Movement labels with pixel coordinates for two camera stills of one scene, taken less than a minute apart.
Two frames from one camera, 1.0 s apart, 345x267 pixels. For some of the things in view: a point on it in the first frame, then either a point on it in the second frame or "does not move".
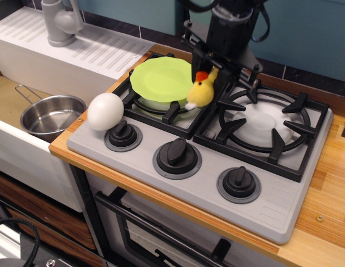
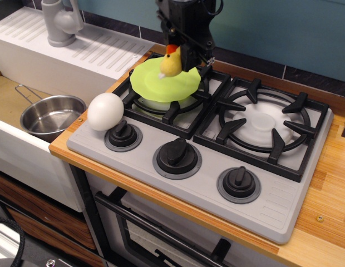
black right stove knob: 238,185 does not move
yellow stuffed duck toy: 201,92 -> 171,65
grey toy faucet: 62,24 does not move
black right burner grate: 275,128 does not move
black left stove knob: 124,138 does not move
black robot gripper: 225,40 -> 186,23
